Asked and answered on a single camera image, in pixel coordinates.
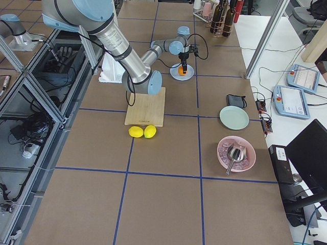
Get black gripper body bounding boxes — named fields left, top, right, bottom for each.
left=178, top=52, right=189, bottom=64

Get orange mandarin fruit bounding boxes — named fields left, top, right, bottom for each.
left=178, top=66, right=188, bottom=76

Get light blue plate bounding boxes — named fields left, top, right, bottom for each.
left=170, top=64, right=194, bottom=81

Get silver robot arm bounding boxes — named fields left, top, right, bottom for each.
left=42, top=0, right=190, bottom=95

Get light green plate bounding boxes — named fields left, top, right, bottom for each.
left=219, top=106, right=249, bottom=130

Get dark wine bottle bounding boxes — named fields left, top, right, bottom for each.
left=222, top=0, right=237, bottom=37
left=210, top=1, right=224, bottom=33

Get pink cup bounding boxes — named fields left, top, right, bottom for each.
left=202, top=2, right=212, bottom=17

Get grey folded cloth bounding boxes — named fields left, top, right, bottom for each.
left=226, top=94, right=247, bottom=108

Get bamboo cutting board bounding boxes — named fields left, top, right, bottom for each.
left=125, top=87, right=166, bottom=127

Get yellow lemon lower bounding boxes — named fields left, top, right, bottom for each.
left=144, top=125, right=157, bottom=138

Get yellow lemon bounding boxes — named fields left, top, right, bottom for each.
left=144, top=125, right=157, bottom=138
left=128, top=126, right=144, bottom=138

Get yellow lemon upper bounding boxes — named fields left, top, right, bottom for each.
left=128, top=126, right=144, bottom=138

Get clear ice cubes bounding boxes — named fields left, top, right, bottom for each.
left=217, top=139, right=252, bottom=172

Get pink bowl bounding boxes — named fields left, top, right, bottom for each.
left=217, top=136, right=256, bottom=175

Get metal ice scoop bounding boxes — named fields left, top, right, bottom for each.
left=226, top=142, right=247, bottom=175

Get blue teach pendant near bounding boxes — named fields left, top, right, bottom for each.
left=273, top=85, right=310, bottom=119

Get blue teach pendant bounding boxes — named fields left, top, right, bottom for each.
left=287, top=64, right=319, bottom=94
left=273, top=85, right=310, bottom=119

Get blue teach pendant far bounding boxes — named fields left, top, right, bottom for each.
left=287, top=64, right=319, bottom=94

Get black desktop computer box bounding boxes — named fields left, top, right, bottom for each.
left=268, top=144, right=294, bottom=185

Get black computer monitor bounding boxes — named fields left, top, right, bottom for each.
left=286, top=119, right=326, bottom=193

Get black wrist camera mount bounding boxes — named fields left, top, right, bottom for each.
left=189, top=45, right=199, bottom=57

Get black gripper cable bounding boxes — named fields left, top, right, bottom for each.
left=155, top=33, right=209, bottom=69

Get copper wire bottle rack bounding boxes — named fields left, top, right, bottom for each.
left=212, top=1, right=229, bottom=37

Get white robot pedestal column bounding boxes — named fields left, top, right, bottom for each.
left=99, top=53, right=125, bottom=84

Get aluminium frame post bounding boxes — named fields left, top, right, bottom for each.
left=245, top=0, right=290, bottom=79

